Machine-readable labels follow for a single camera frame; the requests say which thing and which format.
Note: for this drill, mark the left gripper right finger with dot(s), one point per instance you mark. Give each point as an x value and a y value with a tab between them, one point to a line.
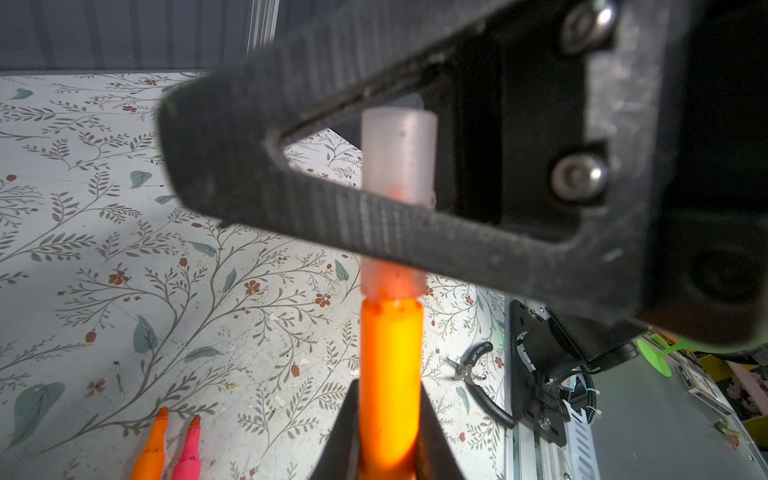
434	458

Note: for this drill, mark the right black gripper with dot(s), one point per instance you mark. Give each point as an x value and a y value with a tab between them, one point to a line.
707	278

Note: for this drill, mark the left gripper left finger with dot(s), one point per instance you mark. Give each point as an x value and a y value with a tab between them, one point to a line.
340	458

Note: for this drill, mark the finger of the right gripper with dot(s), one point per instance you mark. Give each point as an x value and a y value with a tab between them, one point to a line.
519	145

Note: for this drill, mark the orange marker pen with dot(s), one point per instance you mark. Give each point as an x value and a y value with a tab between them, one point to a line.
390	387
150	463

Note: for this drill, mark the pink marker pen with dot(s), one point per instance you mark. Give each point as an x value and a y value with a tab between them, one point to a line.
189	464

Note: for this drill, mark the translucent pink caps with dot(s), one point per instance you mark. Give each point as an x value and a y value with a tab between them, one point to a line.
399	157

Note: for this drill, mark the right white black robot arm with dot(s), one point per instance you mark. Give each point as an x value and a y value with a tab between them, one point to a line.
608	158

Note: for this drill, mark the green plastic object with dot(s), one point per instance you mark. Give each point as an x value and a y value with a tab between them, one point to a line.
657	357

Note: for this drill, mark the floral patterned table mat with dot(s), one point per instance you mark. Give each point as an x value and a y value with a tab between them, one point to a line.
117	301

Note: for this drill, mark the black handled pliers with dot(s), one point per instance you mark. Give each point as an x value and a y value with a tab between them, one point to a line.
463	371

